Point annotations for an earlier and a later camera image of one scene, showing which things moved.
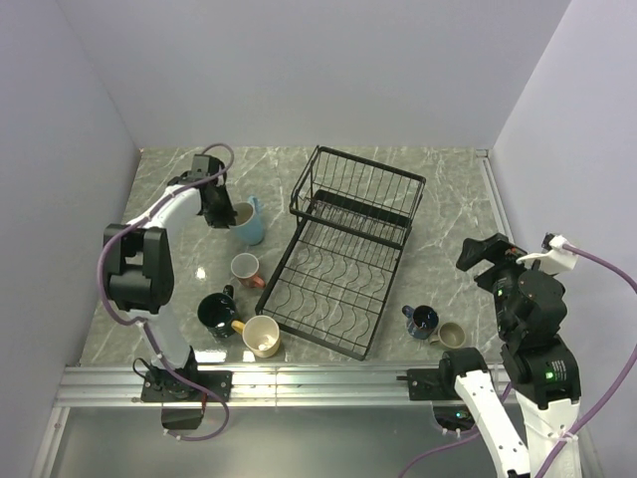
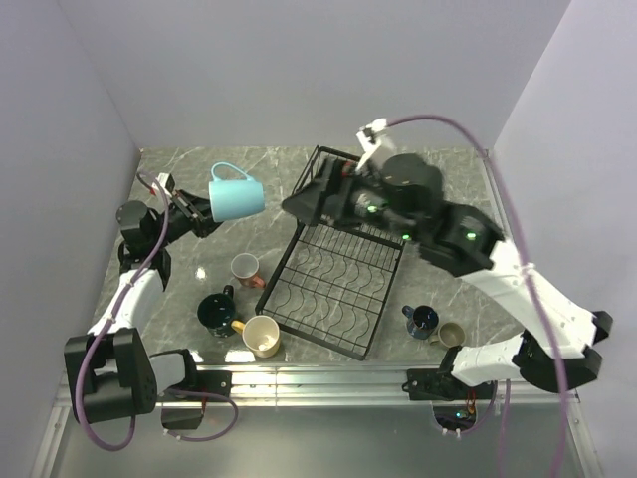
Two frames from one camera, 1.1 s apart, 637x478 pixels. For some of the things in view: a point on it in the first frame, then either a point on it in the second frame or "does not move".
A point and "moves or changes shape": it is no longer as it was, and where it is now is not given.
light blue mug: [250, 225] moves or changes shape
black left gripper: [226, 217] to [203, 225]
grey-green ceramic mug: [450, 335] does not move
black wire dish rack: [353, 219] does not move
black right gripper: [499, 249] to [337, 178]
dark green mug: [218, 311] does not move
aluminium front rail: [253, 385] does not move
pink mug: [245, 267] does not move
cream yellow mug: [261, 335] does not move
